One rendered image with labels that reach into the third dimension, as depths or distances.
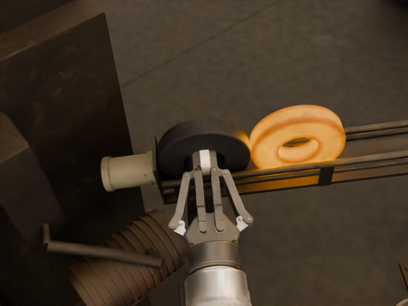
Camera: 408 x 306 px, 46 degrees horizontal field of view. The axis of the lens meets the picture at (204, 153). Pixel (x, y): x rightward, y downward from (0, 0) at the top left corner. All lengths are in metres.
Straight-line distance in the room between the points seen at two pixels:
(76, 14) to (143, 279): 0.48
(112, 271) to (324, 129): 0.45
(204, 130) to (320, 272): 0.86
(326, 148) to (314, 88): 1.13
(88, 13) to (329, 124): 0.41
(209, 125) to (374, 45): 1.51
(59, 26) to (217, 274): 0.44
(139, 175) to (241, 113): 1.04
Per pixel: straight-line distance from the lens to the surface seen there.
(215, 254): 0.67
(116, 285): 0.90
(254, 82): 1.90
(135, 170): 0.80
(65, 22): 0.79
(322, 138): 0.78
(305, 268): 1.49
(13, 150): 0.73
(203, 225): 0.71
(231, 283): 0.66
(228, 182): 0.74
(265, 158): 0.79
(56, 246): 0.86
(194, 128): 0.73
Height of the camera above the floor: 1.34
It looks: 54 degrees down
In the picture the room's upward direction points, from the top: straight up
